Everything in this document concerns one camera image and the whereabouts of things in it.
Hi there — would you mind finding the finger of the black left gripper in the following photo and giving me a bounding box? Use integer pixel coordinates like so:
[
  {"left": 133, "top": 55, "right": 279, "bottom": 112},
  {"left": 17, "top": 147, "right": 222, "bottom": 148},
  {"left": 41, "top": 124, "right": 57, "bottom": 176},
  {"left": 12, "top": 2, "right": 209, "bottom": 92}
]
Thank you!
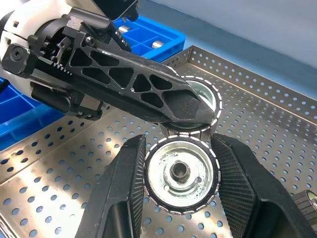
[
  {"left": 81, "top": 18, "right": 132, "bottom": 53},
  {"left": 63, "top": 16, "right": 216, "bottom": 124}
]

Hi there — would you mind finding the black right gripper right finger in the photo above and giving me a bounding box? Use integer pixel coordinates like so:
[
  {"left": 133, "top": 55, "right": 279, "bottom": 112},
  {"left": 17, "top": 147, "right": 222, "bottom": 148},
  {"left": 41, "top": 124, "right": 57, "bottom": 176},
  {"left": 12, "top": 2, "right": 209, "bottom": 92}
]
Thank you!
[{"left": 210, "top": 133, "right": 317, "bottom": 238}]

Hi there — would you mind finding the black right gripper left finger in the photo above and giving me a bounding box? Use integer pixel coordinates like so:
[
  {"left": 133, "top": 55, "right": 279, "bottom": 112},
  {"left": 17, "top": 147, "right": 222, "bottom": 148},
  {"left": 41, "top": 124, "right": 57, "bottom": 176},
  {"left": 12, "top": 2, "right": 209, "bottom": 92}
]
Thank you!
[{"left": 75, "top": 134, "right": 147, "bottom": 238}]

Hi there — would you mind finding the perforated metal tray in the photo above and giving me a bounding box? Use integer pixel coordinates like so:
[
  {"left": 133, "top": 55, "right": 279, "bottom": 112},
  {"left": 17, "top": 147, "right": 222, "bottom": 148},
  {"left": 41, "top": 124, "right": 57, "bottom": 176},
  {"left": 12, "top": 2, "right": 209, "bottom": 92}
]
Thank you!
[{"left": 0, "top": 45, "right": 317, "bottom": 238}]

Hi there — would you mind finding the blue plastic bin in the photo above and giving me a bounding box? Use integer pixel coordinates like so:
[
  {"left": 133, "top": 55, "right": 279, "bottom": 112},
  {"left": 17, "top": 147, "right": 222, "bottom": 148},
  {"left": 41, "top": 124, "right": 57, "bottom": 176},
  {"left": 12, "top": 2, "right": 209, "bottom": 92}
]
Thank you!
[{"left": 0, "top": 15, "right": 187, "bottom": 151}]

